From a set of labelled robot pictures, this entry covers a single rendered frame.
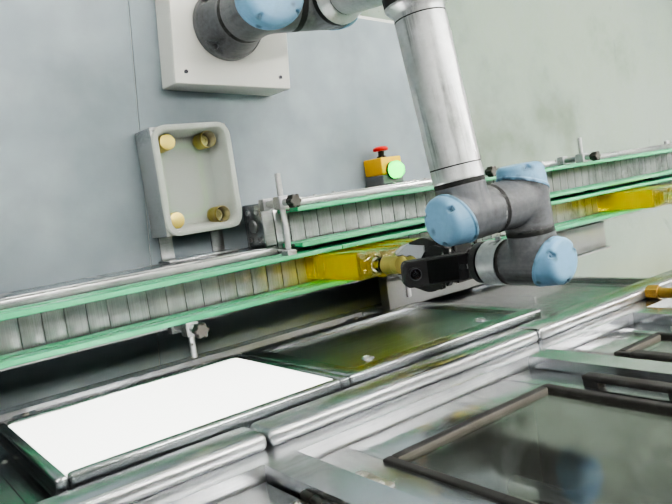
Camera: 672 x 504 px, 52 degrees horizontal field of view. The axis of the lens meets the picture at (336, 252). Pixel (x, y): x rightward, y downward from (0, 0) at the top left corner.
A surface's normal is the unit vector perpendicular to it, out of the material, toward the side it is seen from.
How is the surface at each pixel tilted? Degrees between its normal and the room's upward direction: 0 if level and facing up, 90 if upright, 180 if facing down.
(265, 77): 4
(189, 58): 4
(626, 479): 90
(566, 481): 90
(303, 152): 0
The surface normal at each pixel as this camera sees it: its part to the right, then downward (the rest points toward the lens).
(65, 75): 0.60, -0.02
